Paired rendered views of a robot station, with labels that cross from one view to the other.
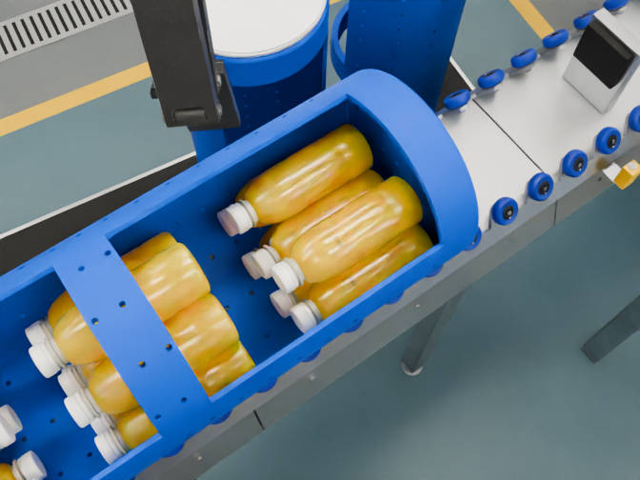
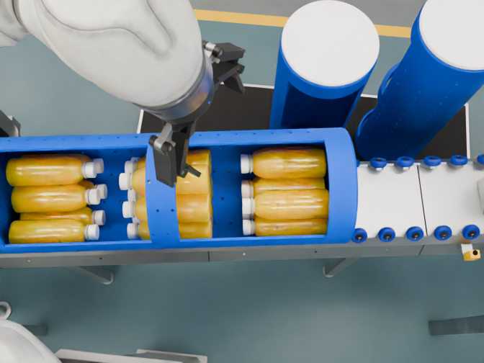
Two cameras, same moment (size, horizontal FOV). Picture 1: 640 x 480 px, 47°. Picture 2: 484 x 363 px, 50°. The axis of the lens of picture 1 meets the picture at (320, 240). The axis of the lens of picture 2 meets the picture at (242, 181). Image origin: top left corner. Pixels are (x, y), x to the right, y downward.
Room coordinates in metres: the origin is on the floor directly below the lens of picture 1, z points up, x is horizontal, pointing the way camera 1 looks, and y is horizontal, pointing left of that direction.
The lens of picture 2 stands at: (0.09, -0.13, 2.32)
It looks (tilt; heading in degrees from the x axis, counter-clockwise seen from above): 73 degrees down; 36
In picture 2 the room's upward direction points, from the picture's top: straight up
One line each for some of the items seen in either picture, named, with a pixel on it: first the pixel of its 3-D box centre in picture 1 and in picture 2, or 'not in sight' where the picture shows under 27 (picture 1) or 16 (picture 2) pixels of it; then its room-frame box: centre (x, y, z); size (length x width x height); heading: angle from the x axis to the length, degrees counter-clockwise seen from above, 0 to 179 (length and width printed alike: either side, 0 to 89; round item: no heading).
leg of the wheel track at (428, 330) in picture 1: (429, 329); (341, 259); (0.57, -0.27, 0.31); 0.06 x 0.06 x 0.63; 38
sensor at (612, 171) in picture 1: (615, 163); (469, 245); (0.66, -0.49, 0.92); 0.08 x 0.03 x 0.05; 38
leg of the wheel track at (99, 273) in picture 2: not in sight; (87, 268); (-0.04, 0.51, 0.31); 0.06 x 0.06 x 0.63; 38
